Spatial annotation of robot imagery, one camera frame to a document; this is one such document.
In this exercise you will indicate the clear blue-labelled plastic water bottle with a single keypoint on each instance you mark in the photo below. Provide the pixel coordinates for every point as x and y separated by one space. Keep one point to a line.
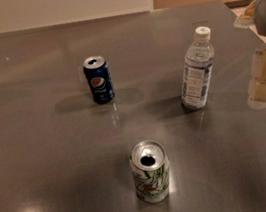
197 70

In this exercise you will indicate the white green soda can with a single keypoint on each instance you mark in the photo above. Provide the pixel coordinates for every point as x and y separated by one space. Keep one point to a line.
150 170

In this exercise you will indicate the blue Pepsi soda can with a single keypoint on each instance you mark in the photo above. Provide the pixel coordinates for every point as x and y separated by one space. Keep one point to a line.
97 73

